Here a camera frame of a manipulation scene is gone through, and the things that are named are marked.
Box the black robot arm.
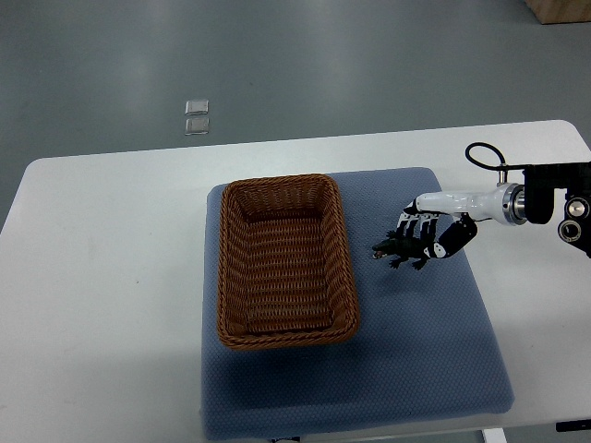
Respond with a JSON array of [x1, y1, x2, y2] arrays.
[[464, 141, 590, 255]]

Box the brown wicker basket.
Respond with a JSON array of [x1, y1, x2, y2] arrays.
[[217, 174, 360, 351]]

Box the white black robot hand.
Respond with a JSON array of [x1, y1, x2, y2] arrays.
[[394, 183, 525, 259]]

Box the white table leg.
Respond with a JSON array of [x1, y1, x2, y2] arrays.
[[481, 428, 508, 443]]

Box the upper metal floor plate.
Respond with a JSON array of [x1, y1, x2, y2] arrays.
[[185, 99, 210, 115]]

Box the wooden box corner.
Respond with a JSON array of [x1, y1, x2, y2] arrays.
[[525, 0, 590, 25]]

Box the blue grey cushion mat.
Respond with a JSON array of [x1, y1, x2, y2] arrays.
[[201, 168, 513, 440]]

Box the dark green toy crocodile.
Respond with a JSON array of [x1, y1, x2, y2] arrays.
[[372, 231, 434, 270]]

